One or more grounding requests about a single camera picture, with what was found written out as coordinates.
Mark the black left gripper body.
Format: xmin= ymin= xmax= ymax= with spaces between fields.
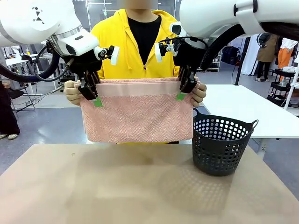
xmin=70 ymin=50 xmax=103 ymax=75

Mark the pink terry towel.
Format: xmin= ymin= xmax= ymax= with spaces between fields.
xmin=74 ymin=78 xmax=201 ymax=144

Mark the person's left hand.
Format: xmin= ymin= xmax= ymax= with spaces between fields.
xmin=190 ymin=81 xmax=207 ymax=108

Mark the dark grey perforated basket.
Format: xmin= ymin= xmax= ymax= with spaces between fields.
xmin=192 ymin=108 xmax=259 ymax=177

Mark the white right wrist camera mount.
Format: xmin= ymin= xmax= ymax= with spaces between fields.
xmin=155 ymin=37 xmax=182 ymax=63

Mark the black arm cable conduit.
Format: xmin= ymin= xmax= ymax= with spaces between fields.
xmin=200 ymin=21 xmax=299 ymax=71
xmin=0 ymin=43 xmax=71 ymax=83

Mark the black bag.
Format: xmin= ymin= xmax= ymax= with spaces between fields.
xmin=223 ymin=45 xmax=240 ymax=65

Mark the white photo reflector panel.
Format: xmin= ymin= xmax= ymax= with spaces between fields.
xmin=240 ymin=36 xmax=260 ymax=77

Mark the bystander in grey sweater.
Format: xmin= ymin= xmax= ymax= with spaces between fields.
xmin=0 ymin=53 xmax=21 ymax=140

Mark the mannequin with orange trousers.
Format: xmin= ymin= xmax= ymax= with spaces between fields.
xmin=278 ymin=37 xmax=299 ymax=82

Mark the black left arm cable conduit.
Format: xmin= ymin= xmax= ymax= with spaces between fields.
xmin=0 ymin=43 xmax=71 ymax=83

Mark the black stand pole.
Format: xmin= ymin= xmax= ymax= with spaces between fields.
xmin=234 ymin=38 xmax=245 ymax=86

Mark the black mesh office chair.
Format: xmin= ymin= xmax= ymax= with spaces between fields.
xmin=9 ymin=86 xmax=36 ymax=112

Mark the white shoe rack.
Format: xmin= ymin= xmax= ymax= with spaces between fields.
xmin=197 ymin=50 xmax=222 ymax=73

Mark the white rectangular table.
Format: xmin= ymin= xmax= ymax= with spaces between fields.
xmin=200 ymin=84 xmax=299 ymax=159

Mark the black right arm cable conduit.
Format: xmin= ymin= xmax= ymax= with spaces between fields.
xmin=200 ymin=21 xmax=299 ymax=71

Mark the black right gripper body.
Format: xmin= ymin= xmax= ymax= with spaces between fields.
xmin=173 ymin=42 xmax=208 ymax=70

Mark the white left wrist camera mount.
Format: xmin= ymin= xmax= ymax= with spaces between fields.
xmin=93 ymin=45 xmax=120 ymax=66

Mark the black utility cart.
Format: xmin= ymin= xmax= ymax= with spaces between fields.
xmin=267 ymin=67 xmax=299 ymax=108

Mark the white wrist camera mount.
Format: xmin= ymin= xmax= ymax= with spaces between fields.
xmin=93 ymin=45 xmax=120 ymax=66
xmin=155 ymin=37 xmax=182 ymax=63

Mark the person's yellow hoodie torso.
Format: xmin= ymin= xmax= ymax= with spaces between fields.
xmin=90 ymin=8 xmax=185 ymax=80

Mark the person's right hand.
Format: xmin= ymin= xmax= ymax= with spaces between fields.
xmin=64 ymin=80 xmax=82 ymax=107

